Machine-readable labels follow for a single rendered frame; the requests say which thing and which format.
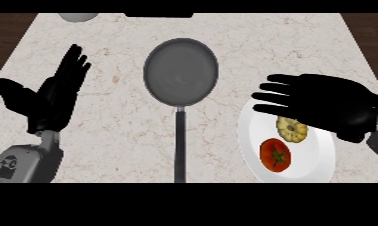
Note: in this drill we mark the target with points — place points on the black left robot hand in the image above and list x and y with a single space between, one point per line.
56 96

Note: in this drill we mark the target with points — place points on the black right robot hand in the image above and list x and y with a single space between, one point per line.
326 100

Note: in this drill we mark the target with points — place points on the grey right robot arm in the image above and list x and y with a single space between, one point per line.
373 142

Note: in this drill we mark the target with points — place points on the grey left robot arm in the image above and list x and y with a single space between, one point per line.
29 161

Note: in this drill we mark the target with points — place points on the yellow pattypan squash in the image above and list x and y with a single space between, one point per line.
291 129

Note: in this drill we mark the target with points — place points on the white plate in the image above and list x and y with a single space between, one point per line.
307 161

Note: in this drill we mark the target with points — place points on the grey frying pan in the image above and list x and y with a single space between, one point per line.
180 80

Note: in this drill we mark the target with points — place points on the red tomato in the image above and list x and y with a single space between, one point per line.
274 155

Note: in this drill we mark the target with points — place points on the grey bowl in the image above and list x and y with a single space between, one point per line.
77 17

